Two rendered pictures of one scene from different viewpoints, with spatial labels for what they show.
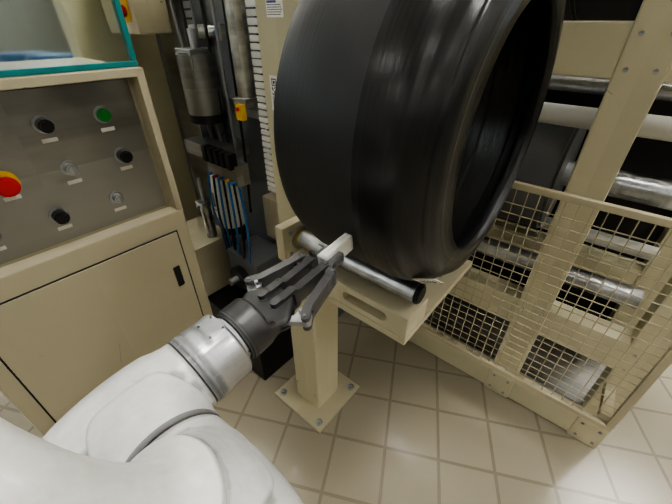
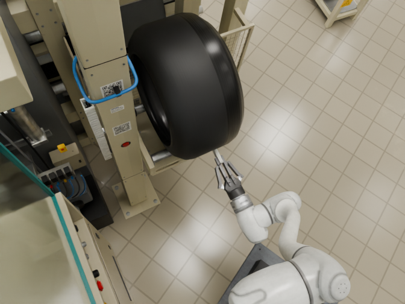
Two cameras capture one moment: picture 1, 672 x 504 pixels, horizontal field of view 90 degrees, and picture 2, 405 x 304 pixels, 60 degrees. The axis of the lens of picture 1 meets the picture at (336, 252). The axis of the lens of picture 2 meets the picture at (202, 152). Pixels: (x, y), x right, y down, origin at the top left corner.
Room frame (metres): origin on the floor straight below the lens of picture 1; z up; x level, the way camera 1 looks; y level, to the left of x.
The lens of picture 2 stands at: (0.42, 0.63, 2.52)
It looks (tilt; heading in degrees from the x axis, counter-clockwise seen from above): 67 degrees down; 278
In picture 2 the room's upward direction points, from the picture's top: 16 degrees clockwise
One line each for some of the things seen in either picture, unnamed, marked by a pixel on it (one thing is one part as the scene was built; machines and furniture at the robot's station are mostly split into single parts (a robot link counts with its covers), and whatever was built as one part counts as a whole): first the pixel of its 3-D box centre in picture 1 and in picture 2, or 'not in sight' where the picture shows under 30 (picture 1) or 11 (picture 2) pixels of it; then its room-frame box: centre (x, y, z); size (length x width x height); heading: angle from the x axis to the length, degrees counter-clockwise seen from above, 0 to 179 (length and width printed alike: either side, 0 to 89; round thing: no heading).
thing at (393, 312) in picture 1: (351, 283); (180, 151); (0.63, -0.04, 0.83); 0.36 x 0.09 x 0.06; 50
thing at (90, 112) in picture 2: (270, 101); (99, 132); (0.92, 0.17, 1.19); 0.05 x 0.04 x 0.48; 140
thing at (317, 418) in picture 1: (317, 389); (135, 194); (0.89, 0.08, 0.01); 0.27 x 0.27 x 0.02; 50
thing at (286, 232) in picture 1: (332, 215); (137, 137); (0.85, 0.01, 0.90); 0.40 x 0.03 x 0.10; 140
